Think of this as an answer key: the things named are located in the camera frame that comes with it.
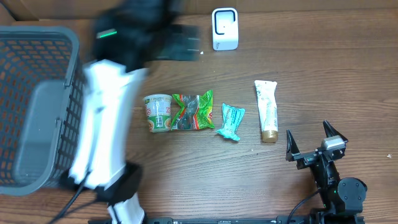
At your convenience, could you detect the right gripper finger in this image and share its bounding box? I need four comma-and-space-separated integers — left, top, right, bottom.
285, 129, 300, 162
323, 120, 348, 143

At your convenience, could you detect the white conditioner tube gold cap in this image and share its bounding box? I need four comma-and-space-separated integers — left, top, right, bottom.
254, 80, 279, 143

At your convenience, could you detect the instant noodle cup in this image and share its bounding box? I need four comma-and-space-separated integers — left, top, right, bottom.
143, 94, 172, 133

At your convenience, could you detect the teal snack packet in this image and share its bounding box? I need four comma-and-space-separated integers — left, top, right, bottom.
216, 103, 246, 141

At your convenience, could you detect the green snack bag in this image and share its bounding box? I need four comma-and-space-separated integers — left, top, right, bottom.
171, 90, 215, 130

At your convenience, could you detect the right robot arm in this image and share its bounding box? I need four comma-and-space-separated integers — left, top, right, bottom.
285, 120, 368, 224

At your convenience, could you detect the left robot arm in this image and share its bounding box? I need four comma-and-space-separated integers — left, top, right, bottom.
60, 0, 181, 224

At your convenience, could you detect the white barcode scanner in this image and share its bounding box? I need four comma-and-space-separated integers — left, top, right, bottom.
211, 7, 239, 51

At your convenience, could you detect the grey plastic shopping basket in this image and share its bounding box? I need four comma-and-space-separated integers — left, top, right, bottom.
1, 26, 83, 196

